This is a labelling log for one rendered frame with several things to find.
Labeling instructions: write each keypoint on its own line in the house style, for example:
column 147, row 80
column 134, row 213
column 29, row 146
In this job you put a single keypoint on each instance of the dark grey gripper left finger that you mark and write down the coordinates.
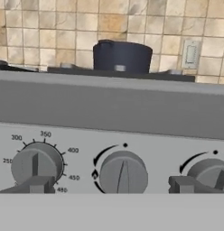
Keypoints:
column 38, row 184

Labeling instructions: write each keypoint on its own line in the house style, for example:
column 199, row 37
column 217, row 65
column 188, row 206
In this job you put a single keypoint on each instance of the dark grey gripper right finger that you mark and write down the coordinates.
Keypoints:
column 186, row 184

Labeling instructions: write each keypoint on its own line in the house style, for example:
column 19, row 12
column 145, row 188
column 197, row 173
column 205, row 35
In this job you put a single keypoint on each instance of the grey burner knob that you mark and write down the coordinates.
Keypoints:
column 210, row 173
column 123, row 174

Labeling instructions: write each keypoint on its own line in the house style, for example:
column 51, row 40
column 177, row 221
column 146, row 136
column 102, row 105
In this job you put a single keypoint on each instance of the grey stove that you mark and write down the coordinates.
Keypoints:
column 116, row 108

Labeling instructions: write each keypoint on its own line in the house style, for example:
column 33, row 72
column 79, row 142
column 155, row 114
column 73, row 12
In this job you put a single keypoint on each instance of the grey temperature dial knob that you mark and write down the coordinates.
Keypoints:
column 32, row 162

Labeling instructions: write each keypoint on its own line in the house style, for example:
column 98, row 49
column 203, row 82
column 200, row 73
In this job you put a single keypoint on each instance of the dark blue pot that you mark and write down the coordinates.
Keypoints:
column 123, row 55

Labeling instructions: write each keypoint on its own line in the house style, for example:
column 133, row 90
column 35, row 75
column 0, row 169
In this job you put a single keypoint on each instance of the grey wall socket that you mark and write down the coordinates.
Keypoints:
column 191, row 54

